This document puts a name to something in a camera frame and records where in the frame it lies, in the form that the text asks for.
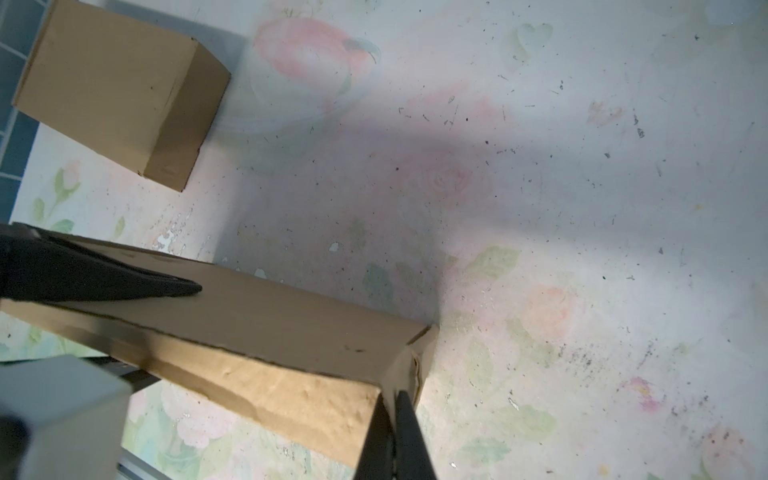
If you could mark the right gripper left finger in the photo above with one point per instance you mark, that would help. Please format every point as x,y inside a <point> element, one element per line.
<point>376,461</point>

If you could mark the brown cardboard box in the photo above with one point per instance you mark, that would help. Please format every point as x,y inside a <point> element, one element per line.
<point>140,95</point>

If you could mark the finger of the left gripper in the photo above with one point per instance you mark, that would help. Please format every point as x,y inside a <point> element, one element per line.
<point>39,266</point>

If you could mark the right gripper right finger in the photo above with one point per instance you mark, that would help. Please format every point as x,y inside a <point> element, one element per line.
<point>412,460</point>

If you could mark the cardboard stack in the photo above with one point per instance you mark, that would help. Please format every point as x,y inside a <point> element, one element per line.
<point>303,365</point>

